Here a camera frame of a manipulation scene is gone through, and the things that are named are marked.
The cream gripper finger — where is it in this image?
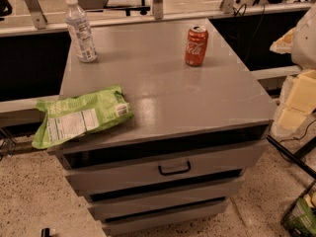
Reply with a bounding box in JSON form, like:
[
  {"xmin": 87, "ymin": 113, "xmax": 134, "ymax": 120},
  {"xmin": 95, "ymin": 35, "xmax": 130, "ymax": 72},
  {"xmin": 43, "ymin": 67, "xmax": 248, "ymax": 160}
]
[
  {"xmin": 277, "ymin": 70, "xmax": 316, "ymax": 131},
  {"xmin": 270, "ymin": 29, "xmax": 293, "ymax": 54}
]

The clear plastic water bottle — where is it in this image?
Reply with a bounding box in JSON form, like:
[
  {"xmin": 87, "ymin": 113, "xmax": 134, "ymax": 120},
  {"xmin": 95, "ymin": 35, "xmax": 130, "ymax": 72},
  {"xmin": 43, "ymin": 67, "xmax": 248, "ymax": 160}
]
[{"xmin": 65, "ymin": 0, "xmax": 97, "ymax": 62}]

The black drawer handle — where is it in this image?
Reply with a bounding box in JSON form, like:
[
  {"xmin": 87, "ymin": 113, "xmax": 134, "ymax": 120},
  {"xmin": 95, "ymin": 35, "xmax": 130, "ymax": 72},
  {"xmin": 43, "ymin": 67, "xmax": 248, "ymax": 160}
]
[{"xmin": 158, "ymin": 161, "xmax": 192, "ymax": 177}]

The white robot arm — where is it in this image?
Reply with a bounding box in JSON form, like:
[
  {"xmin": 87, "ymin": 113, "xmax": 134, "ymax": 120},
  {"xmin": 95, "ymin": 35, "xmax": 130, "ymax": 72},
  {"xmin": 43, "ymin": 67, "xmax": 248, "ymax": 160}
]
[{"xmin": 270, "ymin": 4, "xmax": 316, "ymax": 136}]

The green rice chip bag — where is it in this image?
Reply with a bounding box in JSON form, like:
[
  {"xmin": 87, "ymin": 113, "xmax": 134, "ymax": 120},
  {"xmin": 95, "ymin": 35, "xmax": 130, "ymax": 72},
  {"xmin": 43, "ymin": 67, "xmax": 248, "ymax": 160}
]
[{"xmin": 32, "ymin": 85, "xmax": 133, "ymax": 149}]

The grey drawer cabinet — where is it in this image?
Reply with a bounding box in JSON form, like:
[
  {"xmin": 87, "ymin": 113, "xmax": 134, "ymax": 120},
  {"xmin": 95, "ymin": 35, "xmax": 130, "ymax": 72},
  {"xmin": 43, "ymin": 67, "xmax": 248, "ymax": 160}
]
[{"xmin": 53, "ymin": 20, "xmax": 276, "ymax": 236}]

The black basket with items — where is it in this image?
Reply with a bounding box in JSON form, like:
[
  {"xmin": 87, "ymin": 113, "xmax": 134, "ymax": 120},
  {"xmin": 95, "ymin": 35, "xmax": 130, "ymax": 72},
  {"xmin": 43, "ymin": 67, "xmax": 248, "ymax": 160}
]
[{"xmin": 280, "ymin": 181, "xmax": 316, "ymax": 237}]

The red coke can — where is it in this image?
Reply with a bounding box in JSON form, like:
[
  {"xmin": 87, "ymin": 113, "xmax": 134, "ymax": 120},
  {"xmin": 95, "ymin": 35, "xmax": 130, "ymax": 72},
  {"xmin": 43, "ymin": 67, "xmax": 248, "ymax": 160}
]
[{"xmin": 185, "ymin": 26, "xmax": 208, "ymax": 66}]

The black cable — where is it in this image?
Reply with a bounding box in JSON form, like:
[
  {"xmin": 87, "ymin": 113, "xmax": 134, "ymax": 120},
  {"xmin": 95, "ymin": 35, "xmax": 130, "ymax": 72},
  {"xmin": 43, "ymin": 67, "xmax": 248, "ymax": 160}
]
[{"xmin": 232, "ymin": 3, "xmax": 267, "ymax": 64}]

